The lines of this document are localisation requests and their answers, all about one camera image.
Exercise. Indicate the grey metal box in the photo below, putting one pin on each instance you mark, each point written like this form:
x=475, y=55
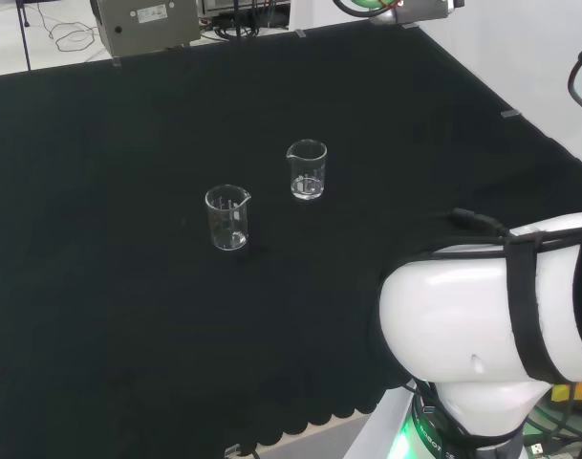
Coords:
x=147, y=21

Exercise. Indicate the black bench cloth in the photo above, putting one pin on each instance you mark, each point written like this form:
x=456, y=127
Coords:
x=128, y=287

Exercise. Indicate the dark blue tripod leg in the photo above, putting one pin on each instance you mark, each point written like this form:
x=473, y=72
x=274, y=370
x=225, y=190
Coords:
x=24, y=33

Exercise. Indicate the clear glass beaker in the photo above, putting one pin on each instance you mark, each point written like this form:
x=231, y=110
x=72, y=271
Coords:
x=229, y=239
x=308, y=184

